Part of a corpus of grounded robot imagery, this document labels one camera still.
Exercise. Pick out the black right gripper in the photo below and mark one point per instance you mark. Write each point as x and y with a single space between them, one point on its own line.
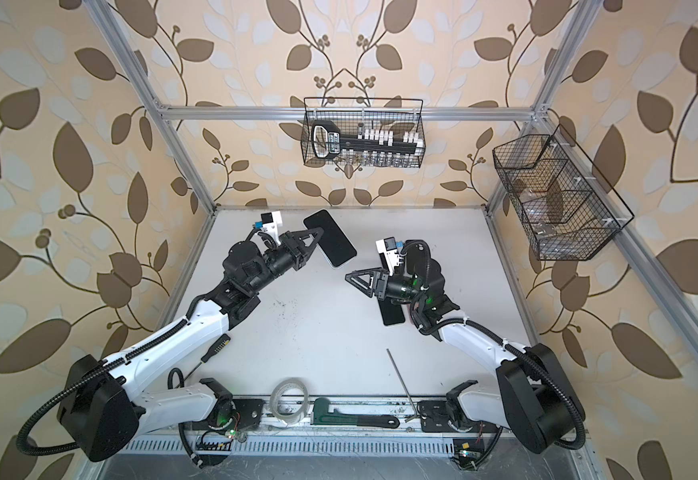
379 284

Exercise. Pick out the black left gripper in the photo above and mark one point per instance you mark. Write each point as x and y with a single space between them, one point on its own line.
292 248

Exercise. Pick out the black phone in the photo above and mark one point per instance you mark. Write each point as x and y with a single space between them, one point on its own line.
334 243

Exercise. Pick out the black phone case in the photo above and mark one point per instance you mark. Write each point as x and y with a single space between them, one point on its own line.
417 257

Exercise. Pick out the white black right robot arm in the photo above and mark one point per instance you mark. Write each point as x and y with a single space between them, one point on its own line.
534 398

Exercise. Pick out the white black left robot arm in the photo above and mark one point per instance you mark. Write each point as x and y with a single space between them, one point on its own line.
105 403

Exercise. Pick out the black socket set holder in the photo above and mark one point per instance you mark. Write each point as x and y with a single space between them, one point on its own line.
325 139

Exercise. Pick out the clear tape roll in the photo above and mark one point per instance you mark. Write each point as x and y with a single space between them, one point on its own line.
289 402

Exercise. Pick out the green black pipe wrench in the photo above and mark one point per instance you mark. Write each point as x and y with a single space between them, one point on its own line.
322 415

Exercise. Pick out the thin metal rod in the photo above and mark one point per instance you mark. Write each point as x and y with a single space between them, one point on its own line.
415 412

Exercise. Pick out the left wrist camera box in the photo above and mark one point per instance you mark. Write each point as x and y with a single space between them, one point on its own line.
270 223

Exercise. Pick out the black wire basket back wall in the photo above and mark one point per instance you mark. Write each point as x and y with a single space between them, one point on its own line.
398 113

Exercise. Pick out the black wire basket wall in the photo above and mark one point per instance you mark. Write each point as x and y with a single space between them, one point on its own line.
398 113
566 206

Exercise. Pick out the black wire basket right wall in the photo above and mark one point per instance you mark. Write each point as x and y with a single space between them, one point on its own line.
566 206

